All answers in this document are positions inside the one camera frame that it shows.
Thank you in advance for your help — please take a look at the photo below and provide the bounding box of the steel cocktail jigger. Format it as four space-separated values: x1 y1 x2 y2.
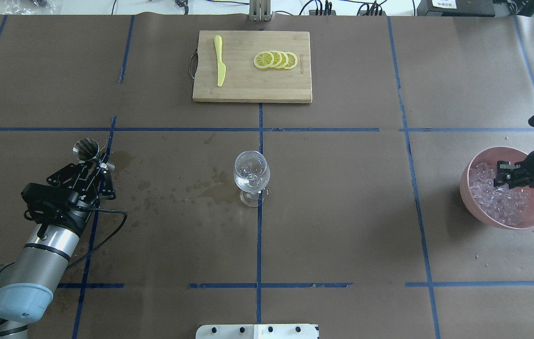
72 138 110 168

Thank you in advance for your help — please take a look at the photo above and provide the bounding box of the clear ice cubes pile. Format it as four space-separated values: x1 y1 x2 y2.
468 162 531 227

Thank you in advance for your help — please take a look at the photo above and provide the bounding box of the bamboo cutting board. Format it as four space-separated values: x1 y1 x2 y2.
193 30 313 104

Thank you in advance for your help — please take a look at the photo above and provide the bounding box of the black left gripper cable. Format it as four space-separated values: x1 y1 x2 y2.
67 210 128 269

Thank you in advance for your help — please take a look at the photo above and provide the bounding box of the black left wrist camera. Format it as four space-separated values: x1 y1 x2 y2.
20 183 80 211

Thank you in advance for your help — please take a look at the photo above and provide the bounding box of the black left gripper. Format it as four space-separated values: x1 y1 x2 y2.
47 153 116 202

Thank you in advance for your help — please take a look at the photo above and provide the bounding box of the pink bowl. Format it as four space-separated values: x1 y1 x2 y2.
460 146 534 230

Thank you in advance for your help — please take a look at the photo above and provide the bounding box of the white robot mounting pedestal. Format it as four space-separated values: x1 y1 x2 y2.
195 323 320 339

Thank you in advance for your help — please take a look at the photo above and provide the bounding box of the aluminium frame post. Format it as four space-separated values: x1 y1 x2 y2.
249 0 272 22

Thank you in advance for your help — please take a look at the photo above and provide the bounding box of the yellow plastic knife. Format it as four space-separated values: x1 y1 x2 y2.
214 36 226 87

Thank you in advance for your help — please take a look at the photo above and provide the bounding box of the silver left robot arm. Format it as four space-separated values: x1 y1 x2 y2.
0 152 116 339

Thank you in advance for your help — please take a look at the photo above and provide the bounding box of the clear wine glass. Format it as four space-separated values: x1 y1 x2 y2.
234 150 271 208

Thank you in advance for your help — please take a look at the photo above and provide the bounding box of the black box device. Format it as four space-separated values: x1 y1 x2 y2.
416 0 495 17

